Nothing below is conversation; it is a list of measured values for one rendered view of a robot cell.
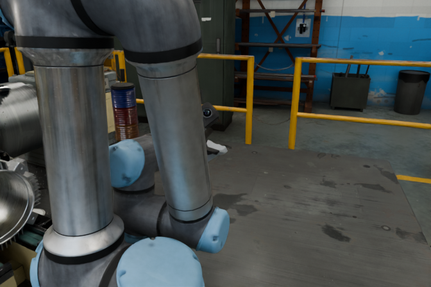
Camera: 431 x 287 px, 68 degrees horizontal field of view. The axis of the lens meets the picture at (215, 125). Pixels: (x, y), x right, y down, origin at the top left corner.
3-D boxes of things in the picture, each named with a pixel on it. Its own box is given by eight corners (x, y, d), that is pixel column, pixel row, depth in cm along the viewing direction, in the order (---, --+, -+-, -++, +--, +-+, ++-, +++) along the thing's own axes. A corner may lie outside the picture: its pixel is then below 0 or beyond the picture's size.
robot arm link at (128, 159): (94, 188, 55) (94, 141, 54) (135, 171, 65) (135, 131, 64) (131, 198, 52) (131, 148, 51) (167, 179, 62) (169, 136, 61)
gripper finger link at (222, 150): (215, 161, 85) (188, 152, 79) (229, 147, 82) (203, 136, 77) (218, 170, 83) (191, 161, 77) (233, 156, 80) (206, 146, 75)
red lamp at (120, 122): (108, 123, 81) (106, 106, 79) (124, 117, 86) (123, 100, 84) (127, 127, 78) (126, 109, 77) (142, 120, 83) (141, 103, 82)
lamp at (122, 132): (110, 139, 82) (108, 123, 81) (126, 132, 87) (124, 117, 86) (129, 143, 80) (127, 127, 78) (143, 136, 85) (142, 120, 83)
